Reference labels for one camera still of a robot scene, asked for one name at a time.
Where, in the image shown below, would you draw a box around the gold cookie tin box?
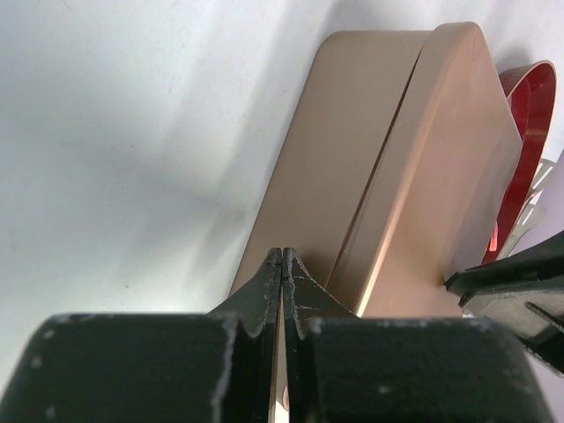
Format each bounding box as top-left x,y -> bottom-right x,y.
231,31 -> 430,292

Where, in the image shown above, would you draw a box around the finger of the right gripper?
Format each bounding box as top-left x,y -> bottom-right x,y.
471,281 -> 563,375
445,232 -> 563,298

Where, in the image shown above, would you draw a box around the metal serving tongs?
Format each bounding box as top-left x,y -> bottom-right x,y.
497,159 -> 556,260

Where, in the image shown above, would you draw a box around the gold tin lid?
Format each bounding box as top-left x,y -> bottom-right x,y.
328,22 -> 522,318

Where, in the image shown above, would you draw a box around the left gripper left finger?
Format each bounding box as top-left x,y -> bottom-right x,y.
8,249 -> 282,422

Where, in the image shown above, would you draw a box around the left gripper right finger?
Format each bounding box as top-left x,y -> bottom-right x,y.
281,248 -> 553,422

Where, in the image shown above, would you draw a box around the red round tray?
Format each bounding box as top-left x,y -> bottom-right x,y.
482,61 -> 557,264

